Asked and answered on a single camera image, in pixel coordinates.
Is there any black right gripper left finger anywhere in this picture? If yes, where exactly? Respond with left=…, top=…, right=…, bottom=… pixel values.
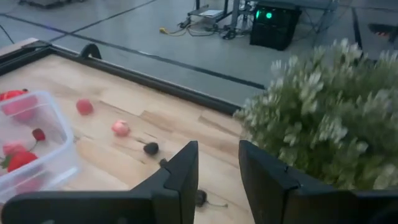
left=1, top=140, right=199, bottom=224

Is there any dark round berry toy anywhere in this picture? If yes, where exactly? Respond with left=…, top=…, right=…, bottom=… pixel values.
left=142, top=142, right=160, bottom=156

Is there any red bell pepper toy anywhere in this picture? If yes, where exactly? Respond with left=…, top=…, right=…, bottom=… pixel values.
left=0, top=88, right=38, bottom=122

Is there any yellow floor cable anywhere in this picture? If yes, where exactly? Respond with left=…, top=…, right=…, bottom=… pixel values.
left=159, top=27, right=193, bottom=37

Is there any potted white-flowered green plant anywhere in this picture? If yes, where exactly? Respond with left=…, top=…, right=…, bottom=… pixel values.
left=233, top=37, right=398, bottom=191

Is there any pale pink peach toy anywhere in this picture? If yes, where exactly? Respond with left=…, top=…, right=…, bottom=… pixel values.
left=111, top=119, right=131, bottom=138

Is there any metal equipment stand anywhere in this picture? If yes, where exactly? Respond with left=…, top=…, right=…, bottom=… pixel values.
left=178, top=0, right=249, bottom=40

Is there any black table frame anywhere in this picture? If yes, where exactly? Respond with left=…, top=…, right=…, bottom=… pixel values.
left=0, top=39, right=242, bottom=116

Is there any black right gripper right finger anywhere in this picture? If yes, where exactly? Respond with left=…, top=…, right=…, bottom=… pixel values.
left=238, top=139, right=398, bottom=224

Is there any black computer tower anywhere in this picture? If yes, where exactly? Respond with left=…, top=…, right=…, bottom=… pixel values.
left=249, top=5, right=302, bottom=52

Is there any clear plastic tupperware container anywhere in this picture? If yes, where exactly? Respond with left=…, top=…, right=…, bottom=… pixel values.
left=0, top=90, right=80, bottom=205

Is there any black orange-striped floor mat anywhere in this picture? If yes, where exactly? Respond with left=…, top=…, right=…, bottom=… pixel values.
left=368, top=23, right=398, bottom=44

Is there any dark red cherry with stem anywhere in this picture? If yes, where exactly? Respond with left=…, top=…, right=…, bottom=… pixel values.
left=195, top=189, right=229, bottom=208

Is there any round pink-red textured fruit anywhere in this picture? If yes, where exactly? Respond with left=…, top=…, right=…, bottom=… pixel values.
left=76, top=98, right=95, bottom=116

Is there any red strawberry with green leaves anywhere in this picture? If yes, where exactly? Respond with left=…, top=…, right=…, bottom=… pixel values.
left=0, top=151, right=39, bottom=174

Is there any black arched frame handle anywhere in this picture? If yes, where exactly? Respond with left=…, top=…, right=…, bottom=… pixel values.
left=79, top=42, right=103, bottom=60

